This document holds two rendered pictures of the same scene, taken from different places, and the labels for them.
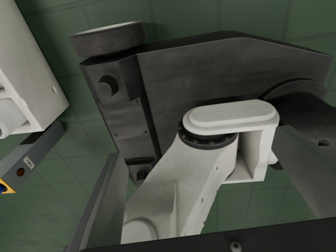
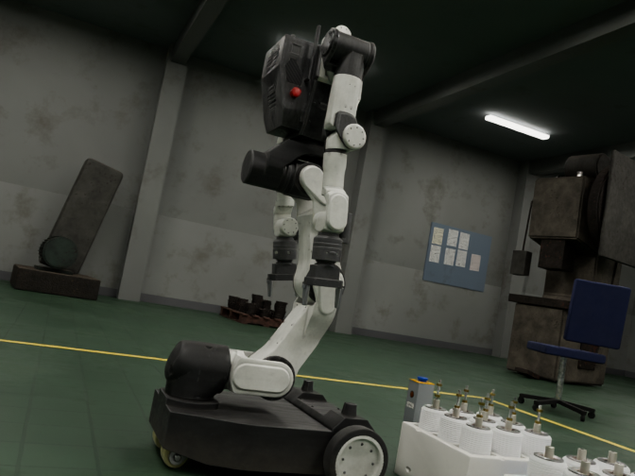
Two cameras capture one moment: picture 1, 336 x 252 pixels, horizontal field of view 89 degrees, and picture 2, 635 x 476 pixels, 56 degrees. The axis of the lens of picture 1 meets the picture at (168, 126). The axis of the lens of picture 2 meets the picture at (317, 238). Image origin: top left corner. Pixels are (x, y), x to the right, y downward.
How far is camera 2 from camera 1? 1.73 m
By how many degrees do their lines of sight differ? 61
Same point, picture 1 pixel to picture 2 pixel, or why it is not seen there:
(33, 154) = (409, 414)
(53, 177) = not seen: hidden behind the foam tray
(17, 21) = not seen: outside the picture
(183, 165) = (297, 347)
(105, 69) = (352, 417)
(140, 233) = (324, 308)
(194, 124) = (287, 372)
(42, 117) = (405, 432)
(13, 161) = (419, 400)
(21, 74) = (426, 450)
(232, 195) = not seen: hidden behind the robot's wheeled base
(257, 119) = (250, 364)
